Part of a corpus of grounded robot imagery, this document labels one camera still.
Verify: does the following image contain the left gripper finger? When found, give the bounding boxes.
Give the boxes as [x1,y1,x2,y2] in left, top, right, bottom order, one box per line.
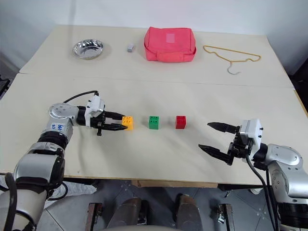
[105,111,124,120]
[102,123,128,132]

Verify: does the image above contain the red fabric pouch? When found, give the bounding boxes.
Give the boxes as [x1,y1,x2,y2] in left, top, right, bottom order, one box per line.
[143,26,197,63]

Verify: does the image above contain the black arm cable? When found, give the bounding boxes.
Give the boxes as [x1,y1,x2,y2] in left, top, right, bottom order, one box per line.
[244,154,281,231]
[63,90,100,104]

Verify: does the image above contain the green studded cube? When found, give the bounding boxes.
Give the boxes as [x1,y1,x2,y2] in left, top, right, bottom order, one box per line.
[148,115,160,130]

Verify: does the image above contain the rusty metal bracket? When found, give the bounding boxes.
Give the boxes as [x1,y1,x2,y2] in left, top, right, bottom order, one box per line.
[87,202,103,231]
[216,203,235,231]

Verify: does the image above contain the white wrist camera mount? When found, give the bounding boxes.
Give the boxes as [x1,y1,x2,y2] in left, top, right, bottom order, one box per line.
[240,118,264,161]
[84,95,107,128]

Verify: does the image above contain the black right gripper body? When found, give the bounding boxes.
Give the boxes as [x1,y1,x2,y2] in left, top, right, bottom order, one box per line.
[227,125,253,167]

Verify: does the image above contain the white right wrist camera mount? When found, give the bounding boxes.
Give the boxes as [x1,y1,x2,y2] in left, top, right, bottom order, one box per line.
[240,118,264,161]

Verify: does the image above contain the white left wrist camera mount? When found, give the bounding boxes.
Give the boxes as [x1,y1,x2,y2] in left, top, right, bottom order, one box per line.
[84,95,107,128]

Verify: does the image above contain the yellow wire clothes hanger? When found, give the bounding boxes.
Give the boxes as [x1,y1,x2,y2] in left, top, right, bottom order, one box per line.
[203,45,262,76]

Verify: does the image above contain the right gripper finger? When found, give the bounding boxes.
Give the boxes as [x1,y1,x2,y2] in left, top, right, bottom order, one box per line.
[207,122,238,135]
[198,144,233,166]

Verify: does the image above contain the crumpled white plastic sheet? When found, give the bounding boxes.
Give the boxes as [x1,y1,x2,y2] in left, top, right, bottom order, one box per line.
[63,180,97,196]

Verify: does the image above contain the shiny metal bowl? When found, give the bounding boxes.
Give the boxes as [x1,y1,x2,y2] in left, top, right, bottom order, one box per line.
[72,39,104,60]

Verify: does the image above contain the dark rounded shape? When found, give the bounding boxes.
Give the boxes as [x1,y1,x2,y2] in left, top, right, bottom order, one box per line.
[175,193,203,231]
[112,197,149,227]

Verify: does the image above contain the red studded cube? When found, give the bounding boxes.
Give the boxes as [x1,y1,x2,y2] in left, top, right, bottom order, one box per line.
[175,115,187,129]

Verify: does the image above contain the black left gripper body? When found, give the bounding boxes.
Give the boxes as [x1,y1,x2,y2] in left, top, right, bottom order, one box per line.
[90,110,109,137]

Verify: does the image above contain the thick black shoulder cable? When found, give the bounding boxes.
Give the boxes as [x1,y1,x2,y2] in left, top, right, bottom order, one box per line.
[4,172,18,231]

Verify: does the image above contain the yellow studded cube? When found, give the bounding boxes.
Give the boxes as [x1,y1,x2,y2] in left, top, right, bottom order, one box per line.
[121,115,135,132]

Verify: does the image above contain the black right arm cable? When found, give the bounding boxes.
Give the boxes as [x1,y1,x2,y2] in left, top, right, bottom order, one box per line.
[244,154,281,231]

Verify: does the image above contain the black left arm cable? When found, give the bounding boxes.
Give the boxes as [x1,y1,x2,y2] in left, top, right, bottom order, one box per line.
[63,90,100,104]

